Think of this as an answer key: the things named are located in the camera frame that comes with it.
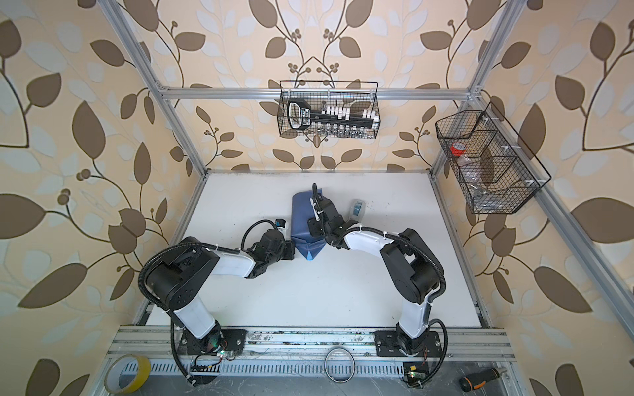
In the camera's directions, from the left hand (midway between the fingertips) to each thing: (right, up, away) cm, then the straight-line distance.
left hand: (293, 241), depth 95 cm
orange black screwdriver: (+54, -32, -29) cm, 69 cm away
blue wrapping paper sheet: (+4, +12, +4) cm, 13 cm away
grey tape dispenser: (+26, +12, +7) cm, 29 cm away
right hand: (+9, +8, 0) cm, 12 cm away
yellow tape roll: (-46, -30, -28) cm, 61 cm away
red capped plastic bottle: (+57, +33, -14) cm, 67 cm away
